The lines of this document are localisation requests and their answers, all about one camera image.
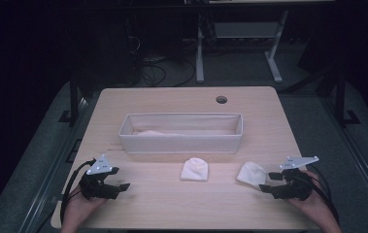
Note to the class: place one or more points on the black metal stand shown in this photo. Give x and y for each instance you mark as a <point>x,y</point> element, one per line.
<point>340,97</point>
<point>73,100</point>

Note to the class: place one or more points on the pale cloth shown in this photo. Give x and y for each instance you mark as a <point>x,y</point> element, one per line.
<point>152,132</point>

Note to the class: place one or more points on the white desk frame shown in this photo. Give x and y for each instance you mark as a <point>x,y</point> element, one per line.
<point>199,58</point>

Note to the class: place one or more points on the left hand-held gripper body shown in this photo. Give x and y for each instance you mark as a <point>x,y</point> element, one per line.
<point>99,168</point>

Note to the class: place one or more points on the white fabric storage box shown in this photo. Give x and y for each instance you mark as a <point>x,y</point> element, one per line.
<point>178,145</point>

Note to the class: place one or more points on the person's right hand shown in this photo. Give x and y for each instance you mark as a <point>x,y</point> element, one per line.
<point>317,207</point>

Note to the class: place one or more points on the white sock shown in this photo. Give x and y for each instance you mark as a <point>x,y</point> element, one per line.
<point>252,173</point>
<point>194,170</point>

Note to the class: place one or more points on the aluminium rail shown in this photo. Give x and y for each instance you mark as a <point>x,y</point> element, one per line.
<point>51,181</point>
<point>362,166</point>

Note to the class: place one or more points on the person's left hand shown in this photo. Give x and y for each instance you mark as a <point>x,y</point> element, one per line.
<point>79,208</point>

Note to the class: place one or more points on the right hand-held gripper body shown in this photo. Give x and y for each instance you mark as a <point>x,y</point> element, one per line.
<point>296,187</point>

